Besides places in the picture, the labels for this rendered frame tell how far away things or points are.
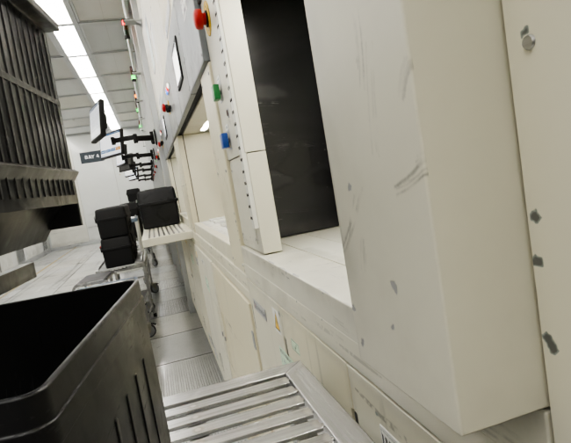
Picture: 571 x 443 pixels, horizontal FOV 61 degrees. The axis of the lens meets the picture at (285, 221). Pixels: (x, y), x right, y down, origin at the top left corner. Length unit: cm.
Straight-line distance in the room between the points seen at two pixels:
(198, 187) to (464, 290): 221
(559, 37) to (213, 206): 225
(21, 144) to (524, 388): 34
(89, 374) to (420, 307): 19
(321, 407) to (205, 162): 197
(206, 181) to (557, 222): 224
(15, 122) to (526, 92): 31
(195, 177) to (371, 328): 213
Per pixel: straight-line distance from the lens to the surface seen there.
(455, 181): 24
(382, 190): 27
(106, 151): 563
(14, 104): 38
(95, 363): 33
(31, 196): 38
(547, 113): 25
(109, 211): 446
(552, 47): 24
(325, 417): 54
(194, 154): 243
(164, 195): 335
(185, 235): 259
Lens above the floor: 101
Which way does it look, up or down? 5 degrees down
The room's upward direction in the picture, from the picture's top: 10 degrees counter-clockwise
